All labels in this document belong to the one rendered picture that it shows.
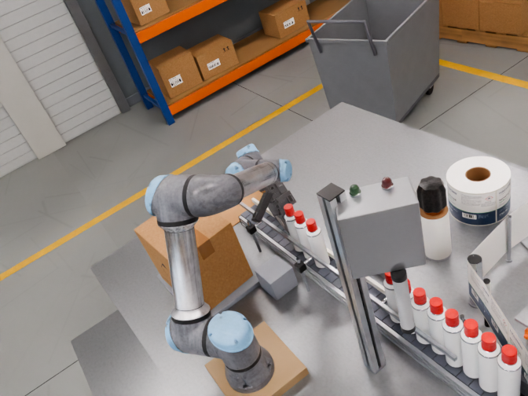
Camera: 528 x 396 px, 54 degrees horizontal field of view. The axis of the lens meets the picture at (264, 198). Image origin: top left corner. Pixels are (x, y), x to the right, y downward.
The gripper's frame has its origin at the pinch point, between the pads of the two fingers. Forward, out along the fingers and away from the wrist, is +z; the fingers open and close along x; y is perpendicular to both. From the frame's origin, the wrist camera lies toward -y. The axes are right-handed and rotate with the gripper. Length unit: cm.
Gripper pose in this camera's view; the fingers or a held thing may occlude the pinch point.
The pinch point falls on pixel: (290, 232)
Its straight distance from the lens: 192.1
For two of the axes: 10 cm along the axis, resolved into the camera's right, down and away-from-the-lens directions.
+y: 7.8, -5.4, 3.2
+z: 5.2, 8.4, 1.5
